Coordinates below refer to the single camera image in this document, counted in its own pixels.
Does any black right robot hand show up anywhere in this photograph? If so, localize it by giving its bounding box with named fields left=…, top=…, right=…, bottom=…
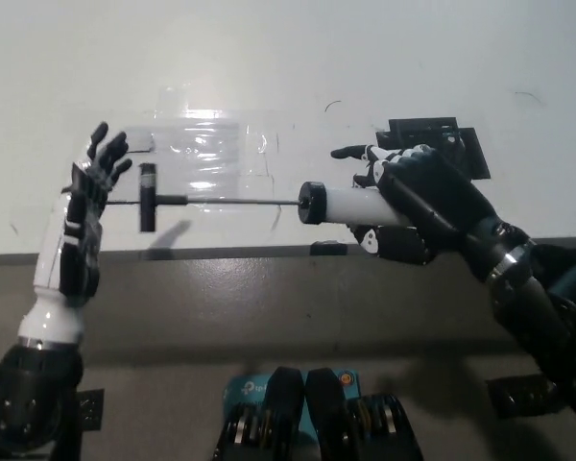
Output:
left=330, top=143, right=530, bottom=283

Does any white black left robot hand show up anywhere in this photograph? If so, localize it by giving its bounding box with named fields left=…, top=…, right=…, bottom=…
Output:
left=17, top=121, right=133, bottom=345

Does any large white syringe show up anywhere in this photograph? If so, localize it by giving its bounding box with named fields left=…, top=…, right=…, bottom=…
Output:
left=138, top=162, right=414, bottom=228

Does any black holder tray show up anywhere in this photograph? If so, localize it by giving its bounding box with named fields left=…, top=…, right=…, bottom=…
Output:
left=374, top=116, right=491, bottom=182

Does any clear plastic film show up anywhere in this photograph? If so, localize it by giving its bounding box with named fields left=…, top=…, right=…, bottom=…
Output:
left=95, top=85, right=282, bottom=208

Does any teal router box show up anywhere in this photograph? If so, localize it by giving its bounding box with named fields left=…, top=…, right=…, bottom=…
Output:
left=222, top=372, right=364, bottom=448

